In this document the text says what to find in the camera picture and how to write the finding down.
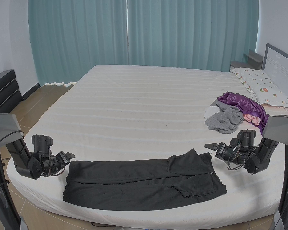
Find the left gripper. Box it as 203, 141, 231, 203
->
47, 151, 76, 175

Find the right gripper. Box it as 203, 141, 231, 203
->
204, 142, 240, 164

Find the black T-shirt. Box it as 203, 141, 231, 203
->
62, 148, 227, 211

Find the bed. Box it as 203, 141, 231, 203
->
5, 43, 288, 227

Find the grey knitted garment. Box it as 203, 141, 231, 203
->
205, 100, 243, 134

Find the white garment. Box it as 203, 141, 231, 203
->
204, 106, 219, 119

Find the pink garment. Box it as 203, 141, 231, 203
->
244, 114, 261, 125

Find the purple satin garment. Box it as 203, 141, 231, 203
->
217, 92, 269, 132

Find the white printed pillow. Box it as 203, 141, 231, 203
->
230, 67, 288, 107

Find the grey bedside table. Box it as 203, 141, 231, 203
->
231, 49, 264, 70

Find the black chest of drawers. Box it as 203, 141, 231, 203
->
0, 69, 22, 115

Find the blue-green curtain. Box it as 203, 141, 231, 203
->
29, 0, 129, 86
127, 0, 259, 70

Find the black cable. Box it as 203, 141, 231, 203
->
90, 221, 117, 227

